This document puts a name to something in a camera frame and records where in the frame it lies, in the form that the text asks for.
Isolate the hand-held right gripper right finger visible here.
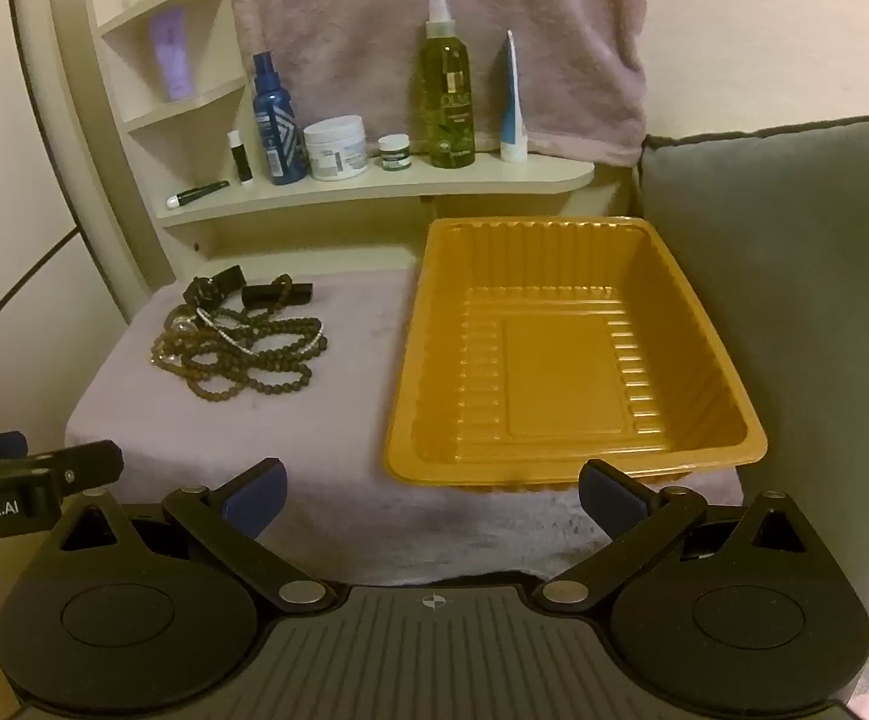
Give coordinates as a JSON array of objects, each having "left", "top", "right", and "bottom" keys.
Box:
[{"left": 539, "top": 457, "right": 814, "bottom": 614}]

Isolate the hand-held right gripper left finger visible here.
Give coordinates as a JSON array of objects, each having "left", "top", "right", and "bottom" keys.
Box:
[{"left": 55, "top": 457, "right": 334, "bottom": 614}]

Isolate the yellow plastic tray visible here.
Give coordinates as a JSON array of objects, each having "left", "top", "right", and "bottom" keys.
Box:
[{"left": 383, "top": 216, "right": 769, "bottom": 494}]

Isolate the brown bead necklace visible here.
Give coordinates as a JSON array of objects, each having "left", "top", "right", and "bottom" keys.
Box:
[{"left": 151, "top": 328, "right": 315, "bottom": 403}]

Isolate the dark bead necklace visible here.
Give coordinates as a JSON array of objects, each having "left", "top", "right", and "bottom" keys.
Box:
[{"left": 208, "top": 307, "right": 329, "bottom": 392}]

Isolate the silver bead chain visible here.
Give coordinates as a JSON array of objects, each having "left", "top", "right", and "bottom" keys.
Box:
[{"left": 193, "top": 306, "right": 325, "bottom": 356}]

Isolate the grey cushion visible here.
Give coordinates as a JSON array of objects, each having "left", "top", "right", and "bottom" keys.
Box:
[{"left": 639, "top": 111, "right": 869, "bottom": 662}]

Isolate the black cosmetic pen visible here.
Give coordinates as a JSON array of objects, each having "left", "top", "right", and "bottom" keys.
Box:
[{"left": 166, "top": 180, "right": 231, "bottom": 210}]

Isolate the white and black lip balm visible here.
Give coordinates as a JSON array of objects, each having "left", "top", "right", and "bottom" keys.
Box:
[{"left": 226, "top": 130, "right": 254, "bottom": 185}]

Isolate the cream corner shelf unit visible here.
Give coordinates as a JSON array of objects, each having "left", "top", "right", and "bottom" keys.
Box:
[{"left": 10, "top": 0, "right": 597, "bottom": 302}]

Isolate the white cream jar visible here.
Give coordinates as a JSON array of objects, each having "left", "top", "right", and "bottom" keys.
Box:
[{"left": 303, "top": 115, "right": 370, "bottom": 182}]

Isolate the small green label jar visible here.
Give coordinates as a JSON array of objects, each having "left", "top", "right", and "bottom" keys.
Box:
[{"left": 376, "top": 133, "right": 413, "bottom": 170}]

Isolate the blue spray bottle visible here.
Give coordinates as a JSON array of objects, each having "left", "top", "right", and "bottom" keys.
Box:
[{"left": 252, "top": 52, "right": 308, "bottom": 187}]

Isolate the white and blue tube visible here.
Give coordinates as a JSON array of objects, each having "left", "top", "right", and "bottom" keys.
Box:
[{"left": 498, "top": 30, "right": 530, "bottom": 164}]

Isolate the purple tube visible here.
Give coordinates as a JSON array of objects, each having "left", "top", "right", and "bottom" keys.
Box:
[{"left": 148, "top": 7, "right": 196, "bottom": 103}]

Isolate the green spray bottle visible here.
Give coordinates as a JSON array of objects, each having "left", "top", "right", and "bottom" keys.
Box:
[{"left": 413, "top": 0, "right": 477, "bottom": 170}]

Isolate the mauve fleece towel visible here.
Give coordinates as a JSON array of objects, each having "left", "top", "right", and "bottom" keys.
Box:
[{"left": 222, "top": 0, "right": 650, "bottom": 167}]

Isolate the dark cable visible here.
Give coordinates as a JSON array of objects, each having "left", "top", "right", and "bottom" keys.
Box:
[{"left": 0, "top": 223, "right": 85, "bottom": 365}]

